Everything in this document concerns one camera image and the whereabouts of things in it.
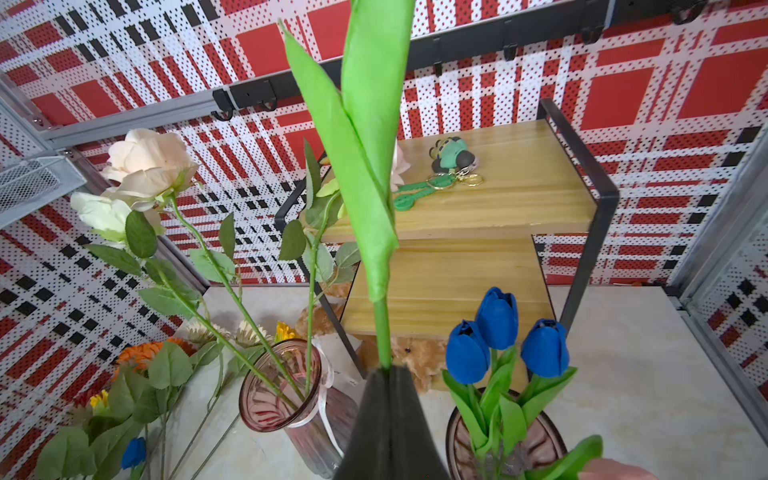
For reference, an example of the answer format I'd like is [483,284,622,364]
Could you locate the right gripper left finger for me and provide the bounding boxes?
[334,369,391,480]

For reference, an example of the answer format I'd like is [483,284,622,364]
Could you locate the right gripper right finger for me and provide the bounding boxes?
[389,366,449,479]

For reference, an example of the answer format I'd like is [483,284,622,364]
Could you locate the dark pink ribbed vase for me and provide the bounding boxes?
[446,388,567,479]

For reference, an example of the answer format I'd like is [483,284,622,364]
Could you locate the pink glass vase with ribbon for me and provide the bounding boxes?
[239,339,359,479]

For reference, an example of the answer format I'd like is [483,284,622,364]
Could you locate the beige daisy flower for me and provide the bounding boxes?
[179,321,232,346]
[235,320,273,348]

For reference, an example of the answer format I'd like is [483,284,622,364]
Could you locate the white rose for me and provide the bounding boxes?
[278,140,412,397]

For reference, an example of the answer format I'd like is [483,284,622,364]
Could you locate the orange daisy flower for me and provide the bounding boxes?
[113,338,197,378]

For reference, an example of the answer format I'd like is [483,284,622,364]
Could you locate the pale green rose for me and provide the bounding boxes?
[71,192,294,406]

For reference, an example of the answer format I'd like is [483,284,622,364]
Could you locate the cream rose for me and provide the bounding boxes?
[100,128,307,403]

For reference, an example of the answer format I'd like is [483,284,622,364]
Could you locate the brown teddy bear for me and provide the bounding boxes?
[294,282,447,394]

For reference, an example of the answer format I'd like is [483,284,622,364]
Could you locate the yellow daisy flower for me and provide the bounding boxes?
[274,321,299,343]

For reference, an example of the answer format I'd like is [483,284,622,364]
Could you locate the small yellow daisy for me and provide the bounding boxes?
[89,390,110,415]

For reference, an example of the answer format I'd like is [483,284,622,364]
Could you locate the wooden shelf black frame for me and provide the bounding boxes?
[274,97,620,379]

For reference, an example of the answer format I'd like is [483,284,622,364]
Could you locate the green toy with lanyard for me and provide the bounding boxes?
[393,136,484,212]

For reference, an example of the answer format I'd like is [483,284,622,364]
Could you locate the black hook rail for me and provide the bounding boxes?
[209,0,768,122]

